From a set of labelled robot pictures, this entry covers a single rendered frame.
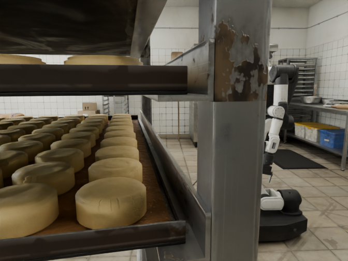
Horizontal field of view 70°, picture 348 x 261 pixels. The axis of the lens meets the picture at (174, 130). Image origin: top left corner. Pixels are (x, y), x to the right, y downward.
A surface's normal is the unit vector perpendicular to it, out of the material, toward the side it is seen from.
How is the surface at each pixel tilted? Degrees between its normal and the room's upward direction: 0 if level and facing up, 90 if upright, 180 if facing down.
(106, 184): 0
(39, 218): 90
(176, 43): 90
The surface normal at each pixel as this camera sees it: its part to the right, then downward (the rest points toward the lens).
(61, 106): 0.04, 0.17
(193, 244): 0.00, -0.99
